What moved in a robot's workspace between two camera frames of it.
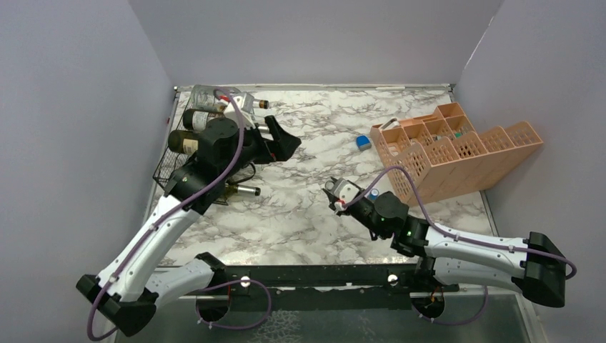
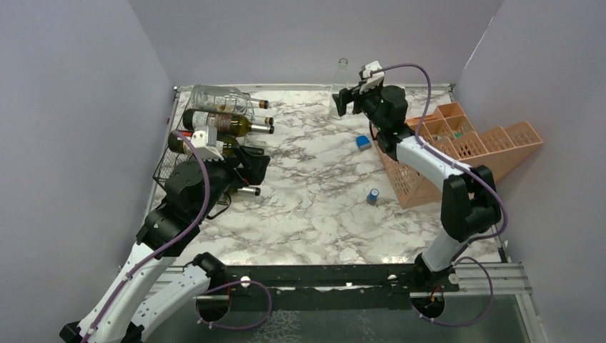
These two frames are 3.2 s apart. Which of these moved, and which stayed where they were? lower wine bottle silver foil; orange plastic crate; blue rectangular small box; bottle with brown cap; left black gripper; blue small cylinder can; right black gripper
Moved: left black gripper; right black gripper
Stayed: lower wine bottle silver foil; blue rectangular small box; bottle with brown cap; blue small cylinder can; orange plastic crate
